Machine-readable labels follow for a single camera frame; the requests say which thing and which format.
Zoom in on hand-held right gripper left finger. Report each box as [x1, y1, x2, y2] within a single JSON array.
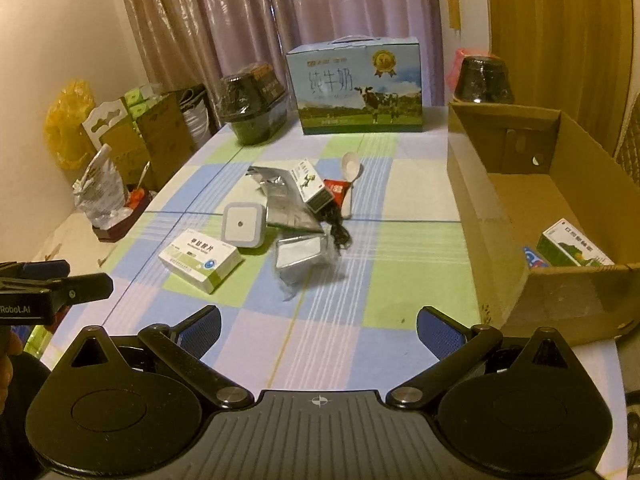
[[65, 305, 256, 409]]

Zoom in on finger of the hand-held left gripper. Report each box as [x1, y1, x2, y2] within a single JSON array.
[[45, 273, 114, 312], [0, 259, 71, 292]]

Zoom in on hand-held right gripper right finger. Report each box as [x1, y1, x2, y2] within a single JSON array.
[[386, 305, 576, 408]]

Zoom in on brown cardboard box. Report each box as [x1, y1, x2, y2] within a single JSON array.
[[446, 101, 640, 347]]

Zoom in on long silver foil bag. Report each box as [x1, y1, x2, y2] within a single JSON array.
[[246, 163, 326, 234]]

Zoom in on white ointment box green cartoon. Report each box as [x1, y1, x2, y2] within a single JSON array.
[[291, 158, 335, 214]]

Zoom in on checkered cloth desktop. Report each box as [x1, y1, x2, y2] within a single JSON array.
[[37, 106, 628, 478]]

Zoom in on dark red tray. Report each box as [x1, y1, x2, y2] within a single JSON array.
[[92, 187, 152, 244]]

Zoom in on crumpled silvery bag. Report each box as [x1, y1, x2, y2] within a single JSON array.
[[73, 144, 127, 227]]

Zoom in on white square night light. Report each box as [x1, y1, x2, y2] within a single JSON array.
[[222, 202, 267, 251]]

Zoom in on small silver foil pack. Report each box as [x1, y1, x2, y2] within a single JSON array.
[[273, 233, 342, 302]]

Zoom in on yellow plastic bag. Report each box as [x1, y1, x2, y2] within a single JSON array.
[[43, 79, 97, 172]]

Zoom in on white cut-out card carton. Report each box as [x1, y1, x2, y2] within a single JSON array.
[[81, 99, 137, 156]]

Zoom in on green and white medicine box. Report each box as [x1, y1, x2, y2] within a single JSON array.
[[537, 218, 615, 267]]

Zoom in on brown carton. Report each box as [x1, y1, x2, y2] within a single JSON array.
[[134, 92, 197, 192]]

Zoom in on red snack packet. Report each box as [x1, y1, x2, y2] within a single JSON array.
[[322, 178, 352, 209]]

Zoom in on white plastic spoon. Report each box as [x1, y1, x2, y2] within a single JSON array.
[[341, 152, 364, 219]]

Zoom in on green and white small boxes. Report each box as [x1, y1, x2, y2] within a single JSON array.
[[122, 85, 162, 120]]

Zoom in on white plastic bag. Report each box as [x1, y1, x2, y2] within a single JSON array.
[[179, 87, 212, 150]]

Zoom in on plastic-wrapped black bowl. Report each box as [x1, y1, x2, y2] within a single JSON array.
[[452, 55, 516, 106], [219, 73, 289, 147]]

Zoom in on blue cow print milk carton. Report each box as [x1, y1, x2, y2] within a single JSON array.
[[286, 36, 425, 136]]

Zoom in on dark box with gold print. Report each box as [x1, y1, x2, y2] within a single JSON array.
[[249, 62, 289, 109]]

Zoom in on red box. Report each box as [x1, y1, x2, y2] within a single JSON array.
[[447, 48, 469, 94]]

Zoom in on quilted beige chair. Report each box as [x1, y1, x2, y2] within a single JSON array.
[[614, 108, 640, 183]]

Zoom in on pink curtain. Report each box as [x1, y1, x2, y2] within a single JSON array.
[[114, 0, 442, 111]]

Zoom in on yellow wooden door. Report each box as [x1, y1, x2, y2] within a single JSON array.
[[484, 0, 640, 126]]

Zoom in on black cable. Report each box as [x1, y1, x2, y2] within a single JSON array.
[[319, 204, 354, 249]]

